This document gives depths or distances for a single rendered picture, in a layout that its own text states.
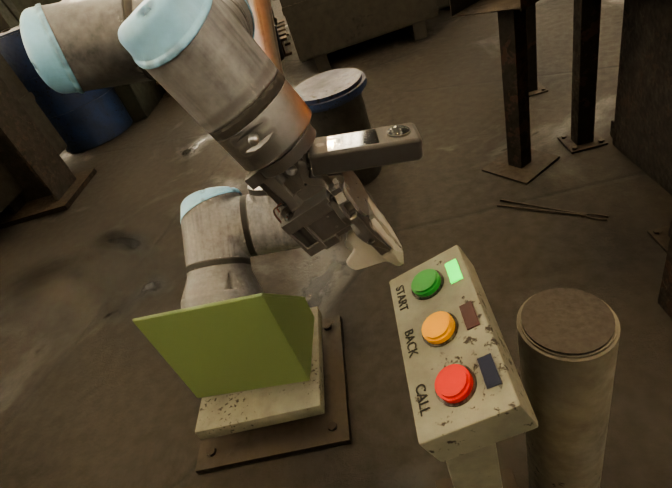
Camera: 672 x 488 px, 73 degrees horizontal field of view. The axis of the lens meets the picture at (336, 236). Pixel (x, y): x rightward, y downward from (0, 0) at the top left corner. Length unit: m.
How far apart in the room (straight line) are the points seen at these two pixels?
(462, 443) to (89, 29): 0.56
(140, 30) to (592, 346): 0.58
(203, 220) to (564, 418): 0.79
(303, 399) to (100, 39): 0.87
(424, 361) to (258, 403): 0.71
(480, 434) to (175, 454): 1.03
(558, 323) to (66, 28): 0.65
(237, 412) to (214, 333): 0.23
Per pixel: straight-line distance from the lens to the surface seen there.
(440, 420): 0.50
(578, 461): 0.86
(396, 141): 0.46
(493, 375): 0.50
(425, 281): 0.60
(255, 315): 1.01
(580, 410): 0.73
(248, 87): 0.42
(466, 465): 0.73
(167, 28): 0.41
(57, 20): 0.58
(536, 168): 1.87
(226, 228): 1.06
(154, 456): 1.44
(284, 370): 1.15
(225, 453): 1.30
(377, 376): 1.28
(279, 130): 0.43
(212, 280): 1.04
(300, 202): 0.49
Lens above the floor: 1.03
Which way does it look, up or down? 36 degrees down
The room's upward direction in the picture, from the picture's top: 21 degrees counter-clockwise
